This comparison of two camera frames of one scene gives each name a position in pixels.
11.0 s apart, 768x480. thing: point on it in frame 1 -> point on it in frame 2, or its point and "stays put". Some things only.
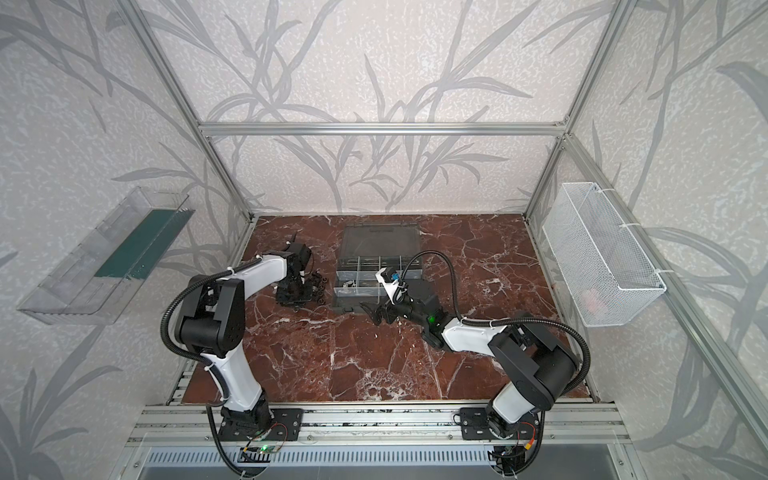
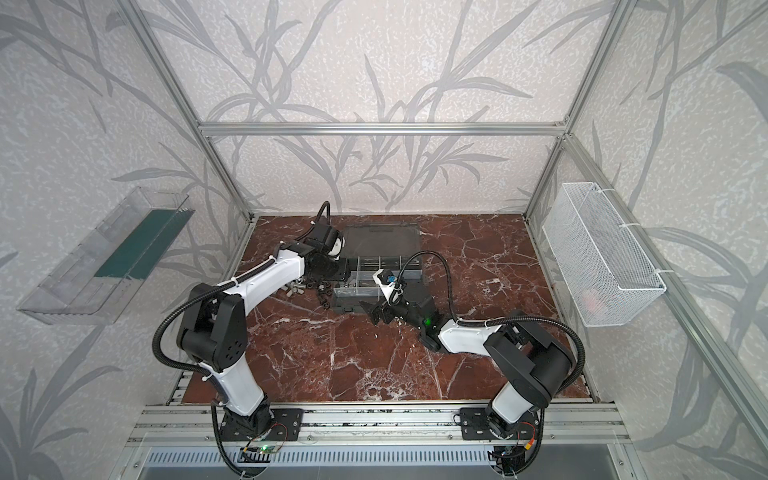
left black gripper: x=294 y=288 -> x=324 y=285
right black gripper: x=393 y=306 stays put
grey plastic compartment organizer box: x=367 y=249 stays put
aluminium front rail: x=202 y=426 stays put
